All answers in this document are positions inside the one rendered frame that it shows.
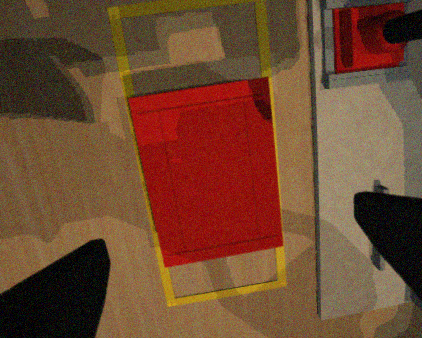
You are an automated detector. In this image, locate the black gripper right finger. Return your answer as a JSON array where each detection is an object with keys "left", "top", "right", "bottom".
[{"left": 354, "top": 192, "right": 422, "bottom": 301}]

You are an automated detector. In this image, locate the yellow flat border strip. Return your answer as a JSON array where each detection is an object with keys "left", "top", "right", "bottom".
[{"left": 107, "top": 0, "right": 287, "bottom": 307}]

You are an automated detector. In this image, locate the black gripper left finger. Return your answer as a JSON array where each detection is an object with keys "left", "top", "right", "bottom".
[{"left": 0, "top": 238, "right": 110, "bottom": 338}]

